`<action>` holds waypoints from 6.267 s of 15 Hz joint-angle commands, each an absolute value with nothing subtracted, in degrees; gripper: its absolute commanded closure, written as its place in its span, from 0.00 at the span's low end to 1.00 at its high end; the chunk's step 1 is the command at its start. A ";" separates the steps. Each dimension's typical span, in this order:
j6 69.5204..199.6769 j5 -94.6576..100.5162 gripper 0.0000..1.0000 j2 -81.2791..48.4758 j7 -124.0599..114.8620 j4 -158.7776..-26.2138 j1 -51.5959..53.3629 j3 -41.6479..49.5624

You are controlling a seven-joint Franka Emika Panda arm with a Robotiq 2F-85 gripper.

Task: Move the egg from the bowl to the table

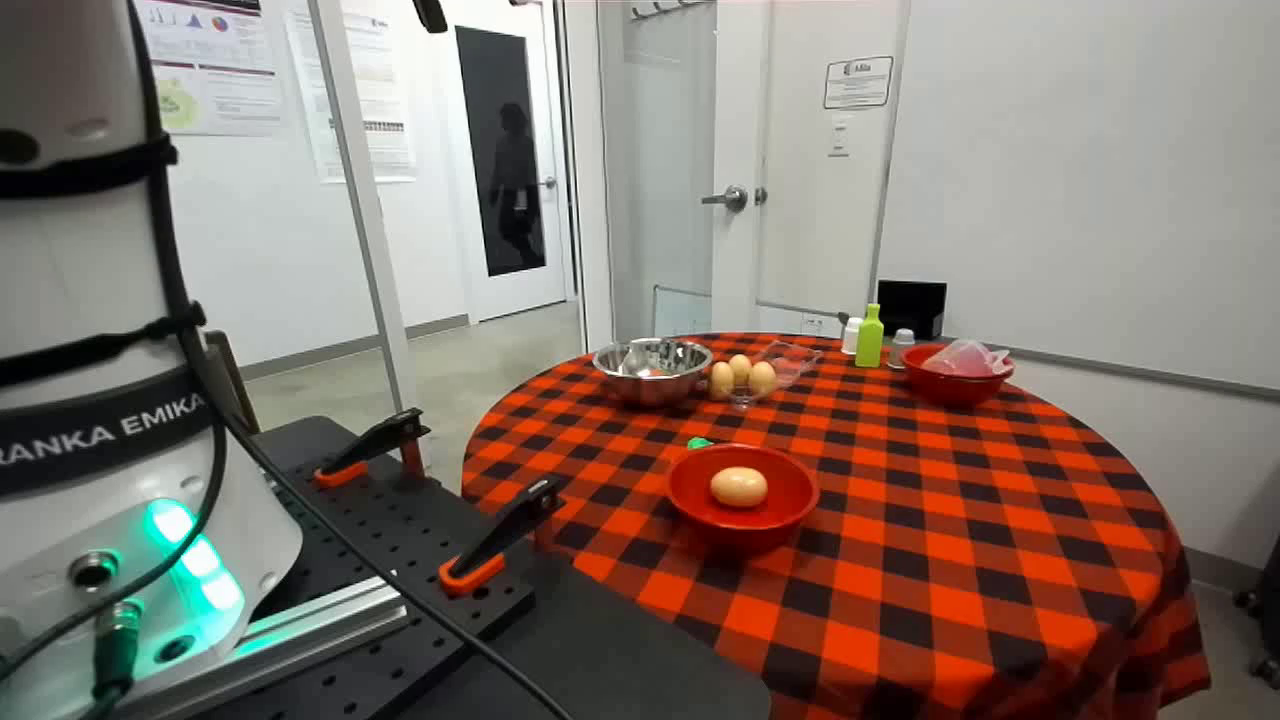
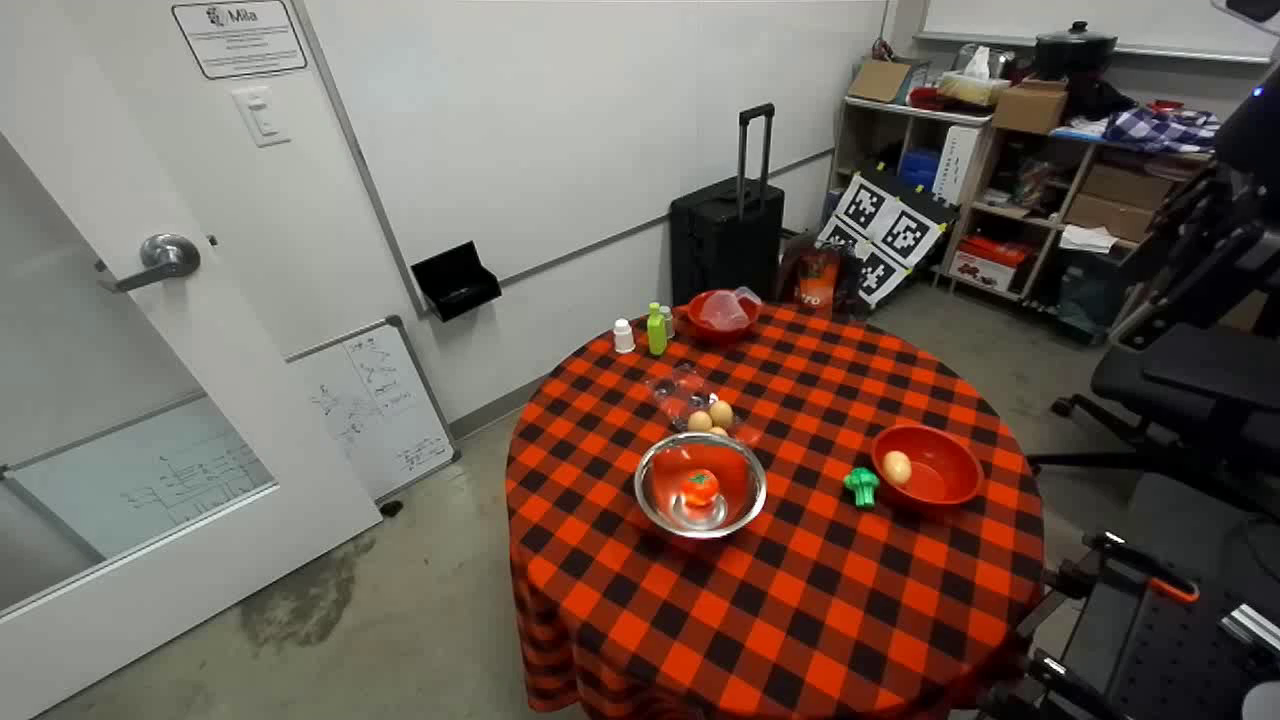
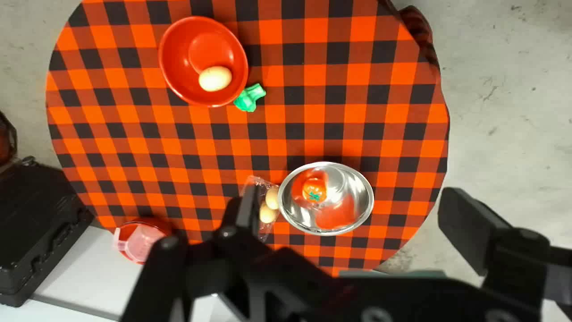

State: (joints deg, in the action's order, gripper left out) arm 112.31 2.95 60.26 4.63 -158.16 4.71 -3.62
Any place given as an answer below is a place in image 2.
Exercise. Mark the beige plastic egg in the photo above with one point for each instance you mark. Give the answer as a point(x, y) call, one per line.
point(897, 465)

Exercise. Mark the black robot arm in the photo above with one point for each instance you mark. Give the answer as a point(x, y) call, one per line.
point(1179, 616)

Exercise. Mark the red bowl with plastic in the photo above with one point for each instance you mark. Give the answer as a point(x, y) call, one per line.
point(721, 314)

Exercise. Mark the steel mixing bowl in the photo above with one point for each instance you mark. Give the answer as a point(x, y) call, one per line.
point(673, 456)

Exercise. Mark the small white bottle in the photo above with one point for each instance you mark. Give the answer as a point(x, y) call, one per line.
point(623, 337)

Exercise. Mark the green plastic bottle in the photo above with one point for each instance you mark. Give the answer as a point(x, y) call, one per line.
point(656, 329)

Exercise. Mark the clear bag with eggs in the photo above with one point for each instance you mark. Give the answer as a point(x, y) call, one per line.
point(689, 402)

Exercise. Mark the black rolling suitcase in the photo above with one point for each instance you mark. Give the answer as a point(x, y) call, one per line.
point(728, 235)

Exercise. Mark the orange black checkered tablecloth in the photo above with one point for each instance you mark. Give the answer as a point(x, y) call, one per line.
point(823, 608)

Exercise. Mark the green plastic toy vegetable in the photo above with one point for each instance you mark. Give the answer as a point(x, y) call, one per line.
point(861, 483)

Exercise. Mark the fiducial marker board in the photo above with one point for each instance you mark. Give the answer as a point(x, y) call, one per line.
point(882, 231)

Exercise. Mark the small whiteboard on floor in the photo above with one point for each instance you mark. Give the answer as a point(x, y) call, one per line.
point(379, 406)

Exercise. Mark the white shelving unit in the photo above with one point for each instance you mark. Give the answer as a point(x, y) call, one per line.
point(1024, 212)

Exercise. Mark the cardboard box on shelf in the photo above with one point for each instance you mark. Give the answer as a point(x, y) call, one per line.
point(1033, 106)

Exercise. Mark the white door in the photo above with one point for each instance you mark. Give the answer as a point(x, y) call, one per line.
point(158, 453)

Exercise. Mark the black cooking pot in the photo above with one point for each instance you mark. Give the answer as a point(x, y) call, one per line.
point(1071, 54)

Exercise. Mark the black wall holder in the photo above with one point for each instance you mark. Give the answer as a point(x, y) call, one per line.
point(456, 280)

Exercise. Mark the silver door handle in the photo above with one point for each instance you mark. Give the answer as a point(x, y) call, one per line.
point(161, 259)

